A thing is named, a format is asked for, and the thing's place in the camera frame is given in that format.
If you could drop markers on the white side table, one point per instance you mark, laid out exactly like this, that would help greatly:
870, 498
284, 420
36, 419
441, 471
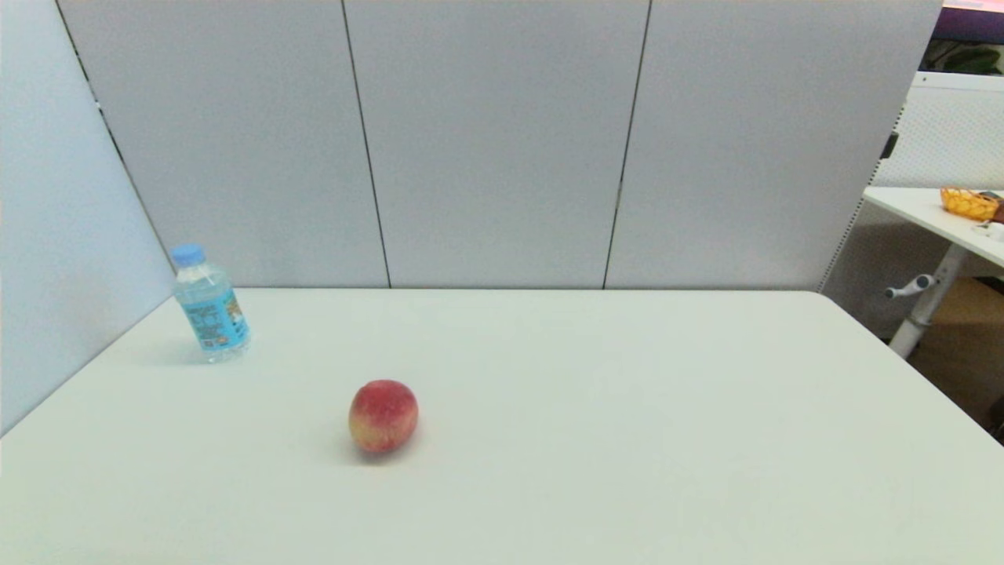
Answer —
918, 205

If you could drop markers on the green plant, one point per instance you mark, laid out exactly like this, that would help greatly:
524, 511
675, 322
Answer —
973, 59

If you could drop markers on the dark purple board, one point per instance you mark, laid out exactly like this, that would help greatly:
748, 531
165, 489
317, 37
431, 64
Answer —
973, 23

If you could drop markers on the black partition clip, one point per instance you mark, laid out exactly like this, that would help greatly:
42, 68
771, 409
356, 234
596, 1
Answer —
890, 146

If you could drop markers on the white perforated panel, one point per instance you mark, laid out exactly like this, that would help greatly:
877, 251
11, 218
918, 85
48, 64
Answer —
949, 133

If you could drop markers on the brown item on side table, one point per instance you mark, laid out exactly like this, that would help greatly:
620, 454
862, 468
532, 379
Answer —
999, 210

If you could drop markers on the red yellow peach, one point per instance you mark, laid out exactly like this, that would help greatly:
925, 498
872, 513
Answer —
383, 416

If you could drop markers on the clear soda water bottle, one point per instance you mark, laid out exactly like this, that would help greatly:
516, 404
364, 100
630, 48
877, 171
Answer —
210, 314

